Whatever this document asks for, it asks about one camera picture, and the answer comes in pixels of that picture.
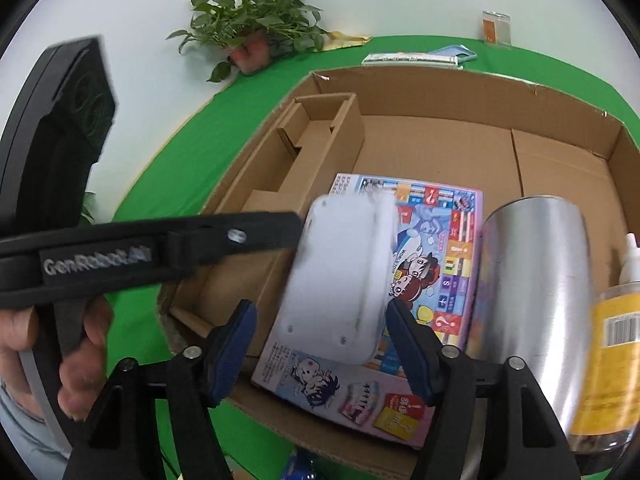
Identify green table cloth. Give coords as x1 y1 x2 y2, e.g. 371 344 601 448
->
112 34 640 480

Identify person's left hand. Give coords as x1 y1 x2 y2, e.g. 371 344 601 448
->
0 294 115 424

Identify blue toy item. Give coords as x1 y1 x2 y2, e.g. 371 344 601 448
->
280 448 321 480

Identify leafy plant at left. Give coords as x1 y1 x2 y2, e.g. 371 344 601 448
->
80 191 96 226

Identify potted green plant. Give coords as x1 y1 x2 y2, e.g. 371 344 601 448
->
168 0 329 82

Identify blue phone case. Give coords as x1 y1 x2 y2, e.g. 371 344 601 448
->
431 44 477 66

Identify narrow cardboard insert tray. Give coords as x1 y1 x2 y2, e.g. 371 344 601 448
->
163 92 364 344

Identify silver metal tin can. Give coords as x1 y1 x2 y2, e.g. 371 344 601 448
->
459 194 597 480

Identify colourful board game box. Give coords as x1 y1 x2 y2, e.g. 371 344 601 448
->
252 174 483 448

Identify yellow cloth by plant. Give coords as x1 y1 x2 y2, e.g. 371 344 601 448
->
322 30 371 52

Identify grey sleeve forearm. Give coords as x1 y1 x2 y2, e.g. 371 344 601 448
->
1 382 70 480

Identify large open cardboard box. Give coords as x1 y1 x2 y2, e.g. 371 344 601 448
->
158 66 639 479

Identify white green carton box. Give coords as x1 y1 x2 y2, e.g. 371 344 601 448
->
361 52 461 68

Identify white device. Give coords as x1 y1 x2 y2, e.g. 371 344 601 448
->
273 191 398 365

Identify yellow label bottle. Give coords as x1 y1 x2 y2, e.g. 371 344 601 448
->
568 233 639 476

